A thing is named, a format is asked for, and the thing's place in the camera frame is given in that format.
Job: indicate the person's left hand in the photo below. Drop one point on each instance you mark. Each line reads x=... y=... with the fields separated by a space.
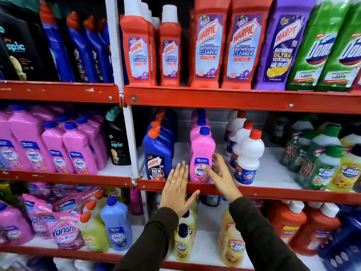
x=175 y=194

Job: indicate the person's right hand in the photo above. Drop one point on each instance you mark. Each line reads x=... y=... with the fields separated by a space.
x=224 y=182

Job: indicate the person's left little finger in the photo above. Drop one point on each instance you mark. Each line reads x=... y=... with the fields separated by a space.
x=166 y=186

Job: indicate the person's left thumb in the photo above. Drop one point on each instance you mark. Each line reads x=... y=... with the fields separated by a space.
x=193 y=198

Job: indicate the person's right thumb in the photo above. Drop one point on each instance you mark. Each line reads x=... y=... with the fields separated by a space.
x=209 y=172

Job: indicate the person's left middle finger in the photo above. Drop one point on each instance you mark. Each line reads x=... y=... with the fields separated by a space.
x=180 y=176

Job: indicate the pink cleaner bottle blue cap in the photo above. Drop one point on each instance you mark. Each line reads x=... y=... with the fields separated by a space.
x=200 y=123
x=199 y=112
x=200 y=150

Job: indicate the person's left forearm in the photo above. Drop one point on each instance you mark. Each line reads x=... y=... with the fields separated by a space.
x=152 y=242

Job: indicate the person's right forearm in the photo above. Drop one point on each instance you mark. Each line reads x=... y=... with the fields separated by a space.
x=262 y=239

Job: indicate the small yellow bottle navy cap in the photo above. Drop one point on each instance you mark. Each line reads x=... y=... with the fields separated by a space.
x=182 y=245
x=189 y=224

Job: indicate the blue cleaner bottle orange cap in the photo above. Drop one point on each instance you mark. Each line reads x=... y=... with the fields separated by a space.
x=166 y=132
x=170 y=117
x=156 y=155

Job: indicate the small magenta bottle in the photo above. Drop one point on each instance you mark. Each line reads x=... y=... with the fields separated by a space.
x=136 y=201

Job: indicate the large yellow liquid bottle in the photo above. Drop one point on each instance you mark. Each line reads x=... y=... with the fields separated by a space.
x=231 y=242

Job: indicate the light blue bottle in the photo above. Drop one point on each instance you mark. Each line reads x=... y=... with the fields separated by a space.
x=117 y=225

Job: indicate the lime bottle orange cap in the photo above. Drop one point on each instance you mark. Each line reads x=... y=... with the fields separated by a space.
x=100 y=196
x=94 y=235
x=94 y=208

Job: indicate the black bottle green cap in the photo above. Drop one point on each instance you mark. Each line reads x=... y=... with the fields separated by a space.
x=117 y=141

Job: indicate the red metal shelf beam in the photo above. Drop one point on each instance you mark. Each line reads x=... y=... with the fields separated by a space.
x=56 y=92
x=239 y=99
x=70 y=253
x=64 y=178
x=282 y=193

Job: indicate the clear bottle green cap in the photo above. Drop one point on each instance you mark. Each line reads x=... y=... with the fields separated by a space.
x=293 y=141
x=324 y=170
x=324 y=139
x=300 y=155

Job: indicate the pink detergent pouch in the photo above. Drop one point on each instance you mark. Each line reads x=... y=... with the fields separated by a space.
x=66 y=231
x=39 y=222
x=35 y=204
x=74 y=200

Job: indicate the orange bottle white cap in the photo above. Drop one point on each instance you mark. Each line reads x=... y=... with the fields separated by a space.
x=314 y=231
x=287 y=222

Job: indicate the small red bottle white cap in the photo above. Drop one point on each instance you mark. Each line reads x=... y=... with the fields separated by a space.
x=136 y=53
x=153 y=42
x=170 y=53

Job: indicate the cluster of pink bottles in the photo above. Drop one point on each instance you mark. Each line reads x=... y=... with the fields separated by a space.
x=50 y=143

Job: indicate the large red cleaner bottle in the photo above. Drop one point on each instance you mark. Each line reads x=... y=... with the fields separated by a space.
x=210 y=47
x=245 y=47

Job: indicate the yellow bottle dark cap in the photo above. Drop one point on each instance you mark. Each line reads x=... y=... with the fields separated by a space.
x=348 y=172

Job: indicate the yellow bottle white top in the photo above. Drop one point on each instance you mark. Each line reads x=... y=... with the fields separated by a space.
x=351 y=141

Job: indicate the purple cleaner bottle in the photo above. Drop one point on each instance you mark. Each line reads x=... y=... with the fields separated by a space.
x=284 y=47

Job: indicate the dark blue refill packs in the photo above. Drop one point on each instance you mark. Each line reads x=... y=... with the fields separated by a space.
x=342 y=239

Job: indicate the tall blue bottle red cap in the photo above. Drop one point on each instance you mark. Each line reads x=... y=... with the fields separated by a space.
x=98 y=50
x=107 y=42
x=81 y=53
x=57 y=50

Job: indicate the big pink bottle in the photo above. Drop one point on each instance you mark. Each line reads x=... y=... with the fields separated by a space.
x=12 y=225

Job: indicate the green packet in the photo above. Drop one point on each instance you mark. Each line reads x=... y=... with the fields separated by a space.
x=7 y=191

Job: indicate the large green cleaner bottle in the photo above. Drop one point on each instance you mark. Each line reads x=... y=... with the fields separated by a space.
x=317 y=50
x=342 y=59

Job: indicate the white metal shelf post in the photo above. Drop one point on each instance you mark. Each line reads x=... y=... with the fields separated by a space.
x=115 y=53

